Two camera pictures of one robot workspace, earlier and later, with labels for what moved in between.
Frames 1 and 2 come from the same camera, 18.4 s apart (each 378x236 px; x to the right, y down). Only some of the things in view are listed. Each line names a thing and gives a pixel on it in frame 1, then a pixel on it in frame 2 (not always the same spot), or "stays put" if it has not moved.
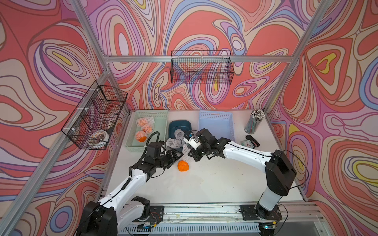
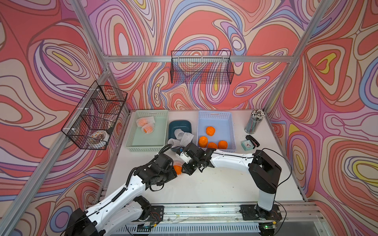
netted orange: (141, 136) → (177, 166)
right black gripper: (193, 154) → (188, 171)
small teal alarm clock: (247, 143) stays put
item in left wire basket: (100, 136) stays put
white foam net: (185, 157) → (185, 138)
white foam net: (174, 143) stays put
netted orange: (142, 121) stays put
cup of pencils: (252, 124) stays put
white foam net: (179, 133) stays put
